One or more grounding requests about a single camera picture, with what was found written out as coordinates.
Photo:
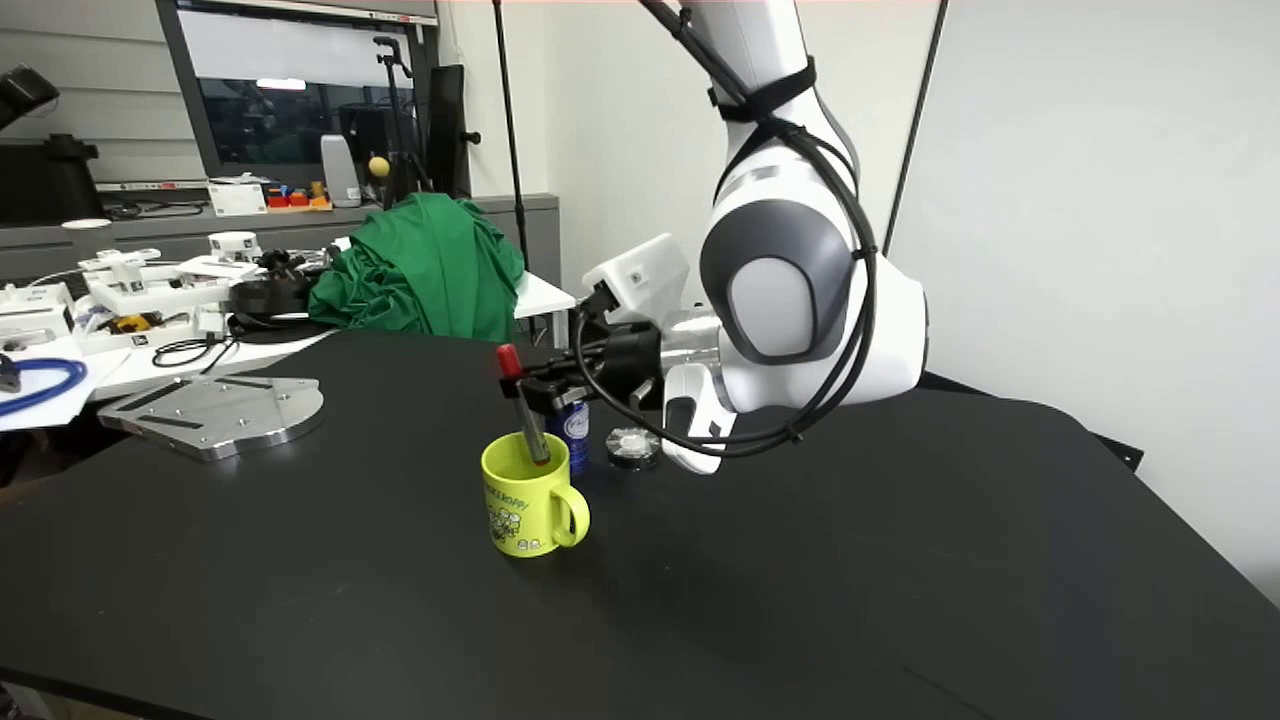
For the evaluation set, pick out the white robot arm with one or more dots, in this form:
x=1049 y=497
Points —
x=789 y=311

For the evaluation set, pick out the small shiny round object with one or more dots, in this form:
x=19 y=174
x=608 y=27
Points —
x=629 y=444

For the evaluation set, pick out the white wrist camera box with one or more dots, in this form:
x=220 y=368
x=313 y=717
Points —
x=644 y=280

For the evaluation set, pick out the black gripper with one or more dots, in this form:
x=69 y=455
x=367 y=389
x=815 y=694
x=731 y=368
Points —
x=623 y=358

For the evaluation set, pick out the black monitor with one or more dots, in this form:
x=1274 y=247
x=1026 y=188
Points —
x=264 y=80

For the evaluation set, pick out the white side table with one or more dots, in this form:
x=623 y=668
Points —
x=128 y=316

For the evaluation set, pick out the yellow green mug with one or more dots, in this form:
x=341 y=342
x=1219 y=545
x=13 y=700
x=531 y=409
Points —
x=534 y=511

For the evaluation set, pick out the small blue can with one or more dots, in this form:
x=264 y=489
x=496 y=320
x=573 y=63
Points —
x=573 y=425

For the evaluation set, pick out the green cloth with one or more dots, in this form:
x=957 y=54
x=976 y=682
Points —
x=428 y=265

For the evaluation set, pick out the red capped grey marker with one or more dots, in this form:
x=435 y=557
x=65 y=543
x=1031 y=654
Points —
x=509 y=374

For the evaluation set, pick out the black diagonal pole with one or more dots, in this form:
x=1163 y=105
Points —
x=913 y=123

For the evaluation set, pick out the grey metal plate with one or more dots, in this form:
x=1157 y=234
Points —
x=218 y=419

